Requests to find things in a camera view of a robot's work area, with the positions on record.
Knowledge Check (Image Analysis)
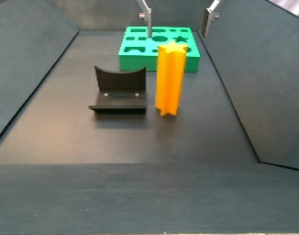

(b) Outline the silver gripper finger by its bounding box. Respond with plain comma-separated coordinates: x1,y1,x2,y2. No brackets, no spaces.
202,0,222,37
137,0,153,38

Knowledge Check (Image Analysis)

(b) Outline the orange star-shaped prism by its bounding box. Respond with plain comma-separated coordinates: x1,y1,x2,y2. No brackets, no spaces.
157,41,187,116

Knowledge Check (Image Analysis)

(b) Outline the green foam shape-sorting board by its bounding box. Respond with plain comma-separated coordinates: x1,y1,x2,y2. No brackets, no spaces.
119,27,201,73

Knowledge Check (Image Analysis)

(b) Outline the black curved holder bracket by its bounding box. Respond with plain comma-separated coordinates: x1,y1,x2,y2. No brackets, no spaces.
89,67,147,113

